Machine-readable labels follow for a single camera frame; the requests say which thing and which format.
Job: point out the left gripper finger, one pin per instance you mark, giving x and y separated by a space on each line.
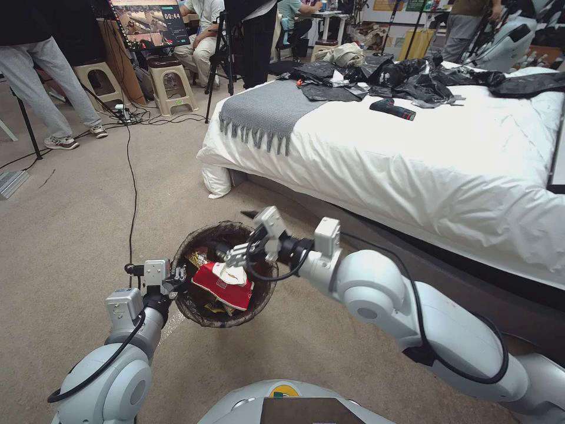
171 289
179 273

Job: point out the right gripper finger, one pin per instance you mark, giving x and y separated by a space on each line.
238 255
248 214

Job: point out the white tissue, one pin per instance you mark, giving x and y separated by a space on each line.
229 273

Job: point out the round dark trash bin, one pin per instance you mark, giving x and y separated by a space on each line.
201 307

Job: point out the red snack packet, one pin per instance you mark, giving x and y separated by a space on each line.
220 293

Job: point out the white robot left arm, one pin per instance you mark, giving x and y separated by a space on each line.
119 380

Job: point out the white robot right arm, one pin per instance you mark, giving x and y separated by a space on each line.
441 327

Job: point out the black garbage bags pile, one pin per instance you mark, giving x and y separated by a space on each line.
397 79

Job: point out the yellow snack wrapper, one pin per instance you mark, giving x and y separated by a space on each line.
196 259

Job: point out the grey fringed throw blanket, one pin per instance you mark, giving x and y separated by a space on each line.
269 110

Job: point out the beige plastic stool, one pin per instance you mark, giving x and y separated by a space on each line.
172 84
324 47
99 81

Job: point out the dark grey bed base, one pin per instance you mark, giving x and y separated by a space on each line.
441 274

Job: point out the white bed duvet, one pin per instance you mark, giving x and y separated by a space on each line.
419 168

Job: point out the white robot front shell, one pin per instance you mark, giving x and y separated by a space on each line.
282 404

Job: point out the power strip with plugs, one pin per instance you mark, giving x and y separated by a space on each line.
123 114

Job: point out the black tripod stand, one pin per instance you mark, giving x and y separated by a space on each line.
218 53

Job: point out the standing person in black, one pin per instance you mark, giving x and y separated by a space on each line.
258 44

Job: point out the black and red power drill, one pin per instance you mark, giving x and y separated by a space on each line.
393 109

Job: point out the seated person in beige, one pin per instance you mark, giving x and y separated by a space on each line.
203 39

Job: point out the grey metal ramp plate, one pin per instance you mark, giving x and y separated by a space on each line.
11 183

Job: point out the beige cloth bag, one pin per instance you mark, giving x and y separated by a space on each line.
344 54

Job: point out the seated person in teal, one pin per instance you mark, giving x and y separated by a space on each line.
293 22

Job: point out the white desk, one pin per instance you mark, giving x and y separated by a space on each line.
331 20

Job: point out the black stand leg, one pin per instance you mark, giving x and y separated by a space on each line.
26 123

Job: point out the monitor screen with timer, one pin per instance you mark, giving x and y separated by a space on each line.
150 22

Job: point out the person in grey trousers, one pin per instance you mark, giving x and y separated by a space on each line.
39 79

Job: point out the yellow box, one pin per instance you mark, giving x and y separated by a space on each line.
417 43

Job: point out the standing person in khaki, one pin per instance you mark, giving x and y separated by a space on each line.
463 31

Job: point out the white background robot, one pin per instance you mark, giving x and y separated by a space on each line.
512 44

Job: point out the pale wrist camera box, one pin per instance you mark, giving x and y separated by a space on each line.
270 223
156 271

